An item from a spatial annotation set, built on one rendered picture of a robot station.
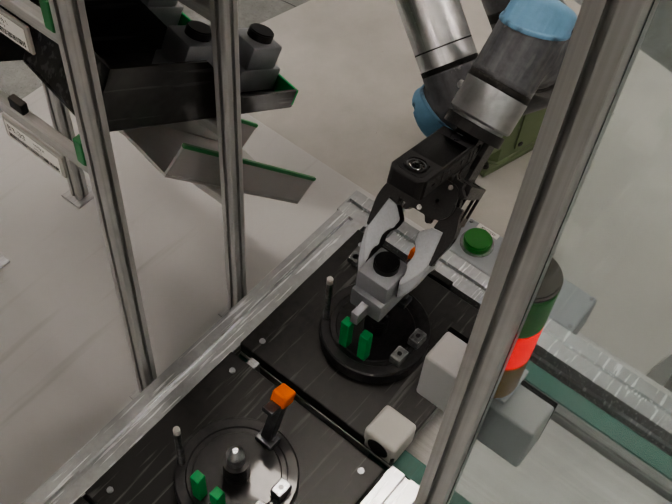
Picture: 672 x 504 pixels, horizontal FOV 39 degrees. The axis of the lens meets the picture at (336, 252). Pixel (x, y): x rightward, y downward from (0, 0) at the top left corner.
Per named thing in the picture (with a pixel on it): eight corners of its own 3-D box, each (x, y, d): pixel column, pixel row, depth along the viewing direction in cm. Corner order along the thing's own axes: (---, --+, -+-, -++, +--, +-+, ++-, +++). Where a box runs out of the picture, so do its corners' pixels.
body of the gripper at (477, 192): (462, 234, 111) (516, 144, 108) (440, 233, 103) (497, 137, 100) (410, 200, 113) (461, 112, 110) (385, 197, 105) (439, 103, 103)
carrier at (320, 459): (231, 358, 118) (228, 304, 108) (383, 476, 110) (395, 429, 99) (85, 499, 106) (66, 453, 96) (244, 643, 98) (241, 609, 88)
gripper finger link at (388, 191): (391, 243, 108) (440, 188, 105) (385, 243, 106) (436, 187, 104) (363, 215, 109) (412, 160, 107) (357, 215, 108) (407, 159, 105)
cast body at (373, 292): (381, 270, 114) (388, 234, 108) (410, 290, 112) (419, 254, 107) (338, 312, 109) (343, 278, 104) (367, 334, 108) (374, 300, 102)
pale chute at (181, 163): (239, 148, 134) (256, 122, 132) (297, 204, 128) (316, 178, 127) (99, 110, 109) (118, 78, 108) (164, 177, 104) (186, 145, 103)
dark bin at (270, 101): (225, 48, 117) (244, -6, 113) (292, 107, 111) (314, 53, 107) (22, 61, 96) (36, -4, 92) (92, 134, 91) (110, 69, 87)
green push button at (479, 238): (471, 231, 132) (474, 222, 130) (495, 246, 130) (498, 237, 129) (455, 248, 130) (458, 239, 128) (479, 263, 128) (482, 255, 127)
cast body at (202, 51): (193, 70, 108) (212, 16, 104) (215, 91, 106) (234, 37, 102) (132, 73, 102) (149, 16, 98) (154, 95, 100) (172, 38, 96)
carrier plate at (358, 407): (357, 237, 130) (358, 227, 128) (501, 334, 122) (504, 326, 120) (240, 350, 118) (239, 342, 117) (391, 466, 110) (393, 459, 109)
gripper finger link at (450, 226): (446, 270, 105) (472, 196, 104) (442, 271, 104) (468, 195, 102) (409, 256, 107) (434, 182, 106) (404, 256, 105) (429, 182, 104)
